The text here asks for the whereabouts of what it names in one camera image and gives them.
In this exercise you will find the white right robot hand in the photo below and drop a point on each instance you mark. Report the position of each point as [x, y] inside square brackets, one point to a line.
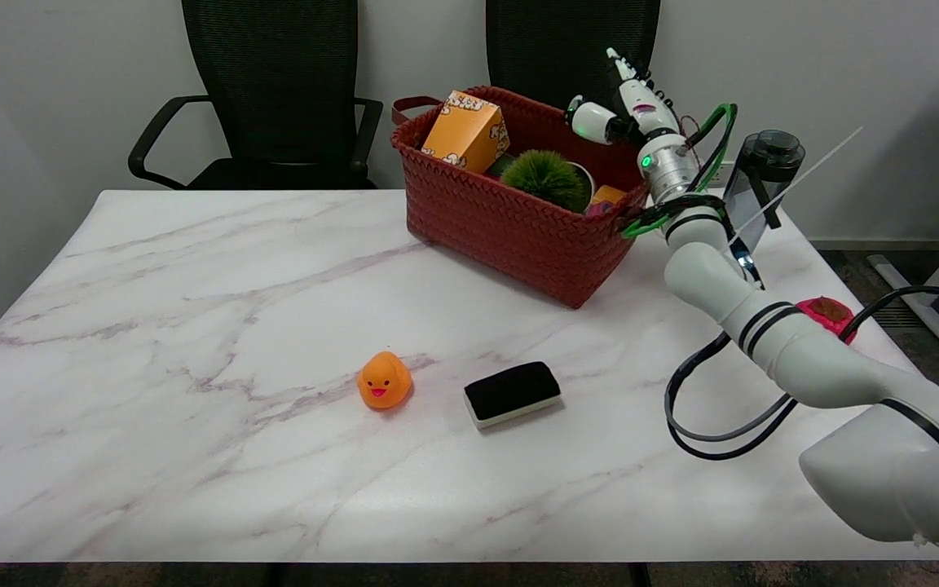
[641, 110]

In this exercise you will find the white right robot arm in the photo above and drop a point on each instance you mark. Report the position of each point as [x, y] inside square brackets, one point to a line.
[804, 350]

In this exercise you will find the red woven basket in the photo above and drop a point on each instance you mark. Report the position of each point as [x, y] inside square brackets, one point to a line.
[510, 236]

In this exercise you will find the white plant pot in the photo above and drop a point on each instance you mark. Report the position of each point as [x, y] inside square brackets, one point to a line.
[585, 179]

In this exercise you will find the orange round snack item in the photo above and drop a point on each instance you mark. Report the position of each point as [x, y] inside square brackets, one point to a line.
[606, 195]

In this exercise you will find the black mesh office chair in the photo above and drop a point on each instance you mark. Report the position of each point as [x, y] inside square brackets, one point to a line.
[282, 90]
[551, 49]

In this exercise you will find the green fuzzy ball plant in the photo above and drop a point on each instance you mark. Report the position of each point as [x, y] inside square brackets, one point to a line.
[547, 178]

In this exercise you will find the dark smoky water bottle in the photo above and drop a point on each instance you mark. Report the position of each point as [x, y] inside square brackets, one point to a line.
[771, 163]

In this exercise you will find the orange popcorn box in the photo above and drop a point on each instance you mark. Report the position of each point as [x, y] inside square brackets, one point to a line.
[465, 134]

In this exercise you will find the red persimmon toy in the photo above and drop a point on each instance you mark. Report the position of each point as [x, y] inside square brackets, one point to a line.
[830, 311]

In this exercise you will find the black whiteboard eraser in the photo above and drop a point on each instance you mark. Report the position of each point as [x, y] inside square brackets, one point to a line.
[510, 390]

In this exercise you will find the orange rubber duck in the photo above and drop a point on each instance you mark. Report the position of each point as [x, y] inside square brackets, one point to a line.
[384, 381]

